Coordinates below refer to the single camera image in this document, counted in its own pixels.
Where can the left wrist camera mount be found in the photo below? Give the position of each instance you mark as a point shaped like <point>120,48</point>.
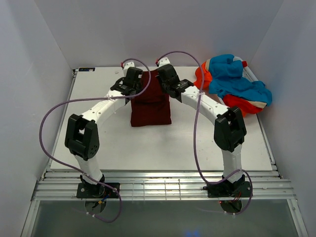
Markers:
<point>126,65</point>

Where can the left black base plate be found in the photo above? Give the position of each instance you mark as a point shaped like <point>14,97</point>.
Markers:
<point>95,191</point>

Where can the aluminium frame rails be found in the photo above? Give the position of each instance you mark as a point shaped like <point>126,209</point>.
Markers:
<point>143,186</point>

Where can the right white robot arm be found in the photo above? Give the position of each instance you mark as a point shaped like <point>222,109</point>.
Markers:
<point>229,128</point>

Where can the orange t shirt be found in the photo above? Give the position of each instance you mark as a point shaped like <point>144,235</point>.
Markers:
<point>247,107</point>

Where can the blue label sticker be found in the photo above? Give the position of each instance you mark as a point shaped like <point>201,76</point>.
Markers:
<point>86,69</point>

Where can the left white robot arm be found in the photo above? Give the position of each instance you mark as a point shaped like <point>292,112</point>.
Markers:
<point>82,136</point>

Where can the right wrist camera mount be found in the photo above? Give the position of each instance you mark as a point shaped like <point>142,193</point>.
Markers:
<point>162,61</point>

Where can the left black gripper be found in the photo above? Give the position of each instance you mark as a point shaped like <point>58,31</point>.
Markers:
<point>139,88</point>

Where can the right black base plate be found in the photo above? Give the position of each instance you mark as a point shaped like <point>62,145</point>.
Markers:
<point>228,190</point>

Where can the blue t shirt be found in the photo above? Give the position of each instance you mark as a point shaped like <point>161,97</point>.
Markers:
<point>228,79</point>

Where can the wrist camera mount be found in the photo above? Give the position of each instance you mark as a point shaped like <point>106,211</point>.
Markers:
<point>126,65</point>
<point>162,61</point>

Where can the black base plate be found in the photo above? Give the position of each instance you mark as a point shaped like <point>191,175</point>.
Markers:
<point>228,190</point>
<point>95,191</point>

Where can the dark red t shirt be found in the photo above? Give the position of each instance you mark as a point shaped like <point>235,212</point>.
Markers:
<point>152,107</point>

